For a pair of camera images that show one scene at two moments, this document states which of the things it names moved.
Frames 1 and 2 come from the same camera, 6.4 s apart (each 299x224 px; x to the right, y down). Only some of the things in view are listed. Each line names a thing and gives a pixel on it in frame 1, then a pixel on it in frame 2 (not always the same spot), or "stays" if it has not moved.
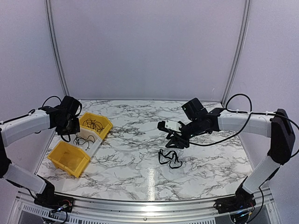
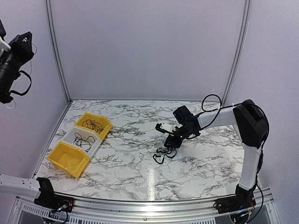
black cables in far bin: (94, 125) stays
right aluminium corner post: (243, 39) stays
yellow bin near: (69, 158) stays
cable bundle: (171, 157) to (160, 150)
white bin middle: (86, 140) stays
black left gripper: (76, 129) to (26, 50)
